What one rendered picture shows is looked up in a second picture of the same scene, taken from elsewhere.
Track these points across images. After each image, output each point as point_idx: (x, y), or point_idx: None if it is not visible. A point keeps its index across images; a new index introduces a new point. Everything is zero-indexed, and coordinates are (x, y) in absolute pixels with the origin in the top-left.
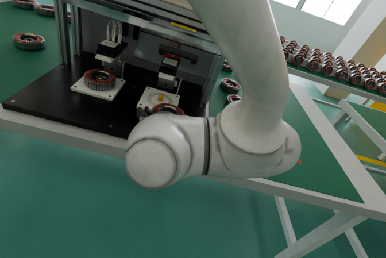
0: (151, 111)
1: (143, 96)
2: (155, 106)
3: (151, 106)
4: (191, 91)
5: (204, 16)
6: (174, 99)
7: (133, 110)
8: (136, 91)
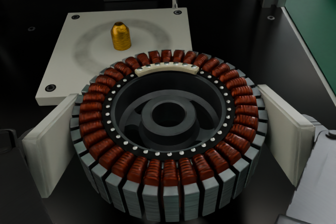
0: (28, 175)
1: (58, 53)
2: (89, 88)
3: (64, 100)
4: None
5: None
6: (174, 26)
7: (28, 122)
8: (39, 41)
